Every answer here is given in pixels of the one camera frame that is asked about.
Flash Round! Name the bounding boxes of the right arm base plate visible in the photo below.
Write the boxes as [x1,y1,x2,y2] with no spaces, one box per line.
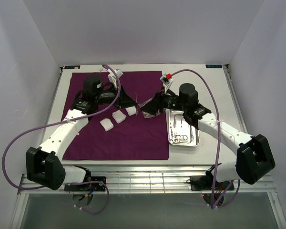
[186,176,230,191]

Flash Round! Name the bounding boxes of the left blue label sticker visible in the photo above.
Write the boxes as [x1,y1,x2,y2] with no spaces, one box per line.
[64,65,81,70]

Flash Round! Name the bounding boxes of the clear plastic packet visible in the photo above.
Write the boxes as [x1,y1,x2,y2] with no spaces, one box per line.
[139,98,161,118]

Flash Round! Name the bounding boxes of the gauze pad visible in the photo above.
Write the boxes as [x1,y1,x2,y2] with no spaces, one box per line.
[112,110,126,124]
[125,106,137,116]
[100,118,114,132]

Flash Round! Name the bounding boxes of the stainless steel tray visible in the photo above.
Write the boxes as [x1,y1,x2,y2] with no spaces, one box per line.
[168,110,199,147]

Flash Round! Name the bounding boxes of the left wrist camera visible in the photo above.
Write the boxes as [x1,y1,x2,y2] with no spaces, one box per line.
[107,69,123,89]

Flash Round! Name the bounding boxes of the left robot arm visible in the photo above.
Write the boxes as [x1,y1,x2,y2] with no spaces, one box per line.
[26,73,126,190]

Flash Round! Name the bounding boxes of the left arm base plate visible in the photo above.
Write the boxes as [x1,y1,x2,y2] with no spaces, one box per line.
[64,176,107,192]

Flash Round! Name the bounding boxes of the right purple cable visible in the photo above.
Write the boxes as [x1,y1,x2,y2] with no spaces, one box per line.
[170,69,241,210]

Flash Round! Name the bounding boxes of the right blue label sticker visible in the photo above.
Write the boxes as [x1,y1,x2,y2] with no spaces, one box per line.
[205,64,222,69]

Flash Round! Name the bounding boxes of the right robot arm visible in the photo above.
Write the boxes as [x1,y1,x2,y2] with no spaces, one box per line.
[141,83,276,185]

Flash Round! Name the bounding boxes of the steel scissors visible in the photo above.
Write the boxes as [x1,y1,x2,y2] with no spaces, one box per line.
[180,118,188,141]
[176,119,188,141]

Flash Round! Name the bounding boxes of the purple cloth mat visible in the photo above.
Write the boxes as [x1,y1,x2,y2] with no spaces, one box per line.
[62,71,169,160]

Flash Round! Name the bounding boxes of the purple cable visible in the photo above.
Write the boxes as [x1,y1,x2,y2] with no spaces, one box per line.
[170,69,241,210]
[1,63,121,214]

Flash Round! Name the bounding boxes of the blue label sticker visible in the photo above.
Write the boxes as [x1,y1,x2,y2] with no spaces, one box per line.
[205,64,222,69]
[64,65,81,70]

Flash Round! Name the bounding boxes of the steel forceps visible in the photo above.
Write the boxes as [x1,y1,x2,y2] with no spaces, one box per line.
[171,120,181,144]
[169,118,181,145]

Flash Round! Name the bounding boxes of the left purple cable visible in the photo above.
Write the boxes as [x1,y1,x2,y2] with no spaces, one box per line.
[1,63,121,214]

